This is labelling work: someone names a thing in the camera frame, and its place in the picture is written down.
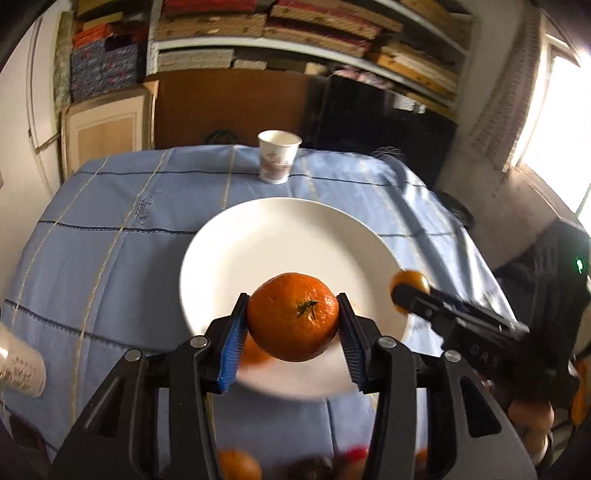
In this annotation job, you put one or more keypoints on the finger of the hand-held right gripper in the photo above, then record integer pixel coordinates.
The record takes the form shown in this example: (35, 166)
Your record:
(415, 300)

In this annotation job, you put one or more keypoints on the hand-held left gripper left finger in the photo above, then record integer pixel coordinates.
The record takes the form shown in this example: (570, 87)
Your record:
(233, 341)

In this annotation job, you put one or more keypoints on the white beverage can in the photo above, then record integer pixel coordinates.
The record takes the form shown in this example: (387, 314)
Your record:
(23, 369)

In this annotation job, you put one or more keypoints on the stacks of flat boxes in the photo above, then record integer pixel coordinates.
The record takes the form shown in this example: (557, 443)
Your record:
(323, 21)

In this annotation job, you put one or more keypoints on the person's right hand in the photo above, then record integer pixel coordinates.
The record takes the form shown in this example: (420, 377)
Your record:
(531, 424)

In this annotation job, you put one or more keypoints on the white door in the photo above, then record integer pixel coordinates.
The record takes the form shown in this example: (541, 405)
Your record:
(41, 92)

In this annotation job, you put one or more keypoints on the small orange fruit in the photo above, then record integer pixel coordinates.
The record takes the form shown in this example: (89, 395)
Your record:
(421, 459)

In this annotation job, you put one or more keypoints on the bright window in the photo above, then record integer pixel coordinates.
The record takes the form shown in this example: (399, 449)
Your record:
(563, 138)

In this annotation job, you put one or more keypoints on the patterned curtain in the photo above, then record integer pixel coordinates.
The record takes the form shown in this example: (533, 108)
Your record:
(508, 101)

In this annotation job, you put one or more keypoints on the beige framed panel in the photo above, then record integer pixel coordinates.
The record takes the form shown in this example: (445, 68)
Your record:
(101, 134)

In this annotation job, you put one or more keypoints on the black panel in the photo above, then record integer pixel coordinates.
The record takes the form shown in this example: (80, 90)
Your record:
(369, 120)

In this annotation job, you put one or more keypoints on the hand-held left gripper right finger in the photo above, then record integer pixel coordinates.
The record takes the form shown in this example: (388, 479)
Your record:
(351, 341)

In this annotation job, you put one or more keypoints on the large mandarin orange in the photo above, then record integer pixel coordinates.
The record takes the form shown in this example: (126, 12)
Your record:
(286, 318)

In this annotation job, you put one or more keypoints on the printed paper cup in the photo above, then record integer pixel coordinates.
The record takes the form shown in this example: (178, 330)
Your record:
(277, 157)

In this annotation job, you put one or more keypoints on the white plate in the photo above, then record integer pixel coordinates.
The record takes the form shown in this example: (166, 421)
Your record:
(277, 240)

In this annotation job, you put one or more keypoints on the brown cardboard sheet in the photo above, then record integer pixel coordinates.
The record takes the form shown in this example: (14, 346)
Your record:
(221, 106)

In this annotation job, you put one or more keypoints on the blue patterned storage boxes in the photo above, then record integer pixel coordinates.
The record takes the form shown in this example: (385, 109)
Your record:
(101, 69)

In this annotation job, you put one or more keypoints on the red cherry tomato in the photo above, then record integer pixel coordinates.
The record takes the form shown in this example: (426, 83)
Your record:
(354, 457)

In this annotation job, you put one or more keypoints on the black puffy jacket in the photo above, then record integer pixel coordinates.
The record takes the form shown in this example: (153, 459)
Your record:
(517, 277)

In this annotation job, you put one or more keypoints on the white metal shelf rack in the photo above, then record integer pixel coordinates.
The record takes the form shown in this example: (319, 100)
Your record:
(207, 43)

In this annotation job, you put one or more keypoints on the small yellow-orange kumquat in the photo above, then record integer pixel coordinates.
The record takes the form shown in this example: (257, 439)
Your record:
(411, 279)

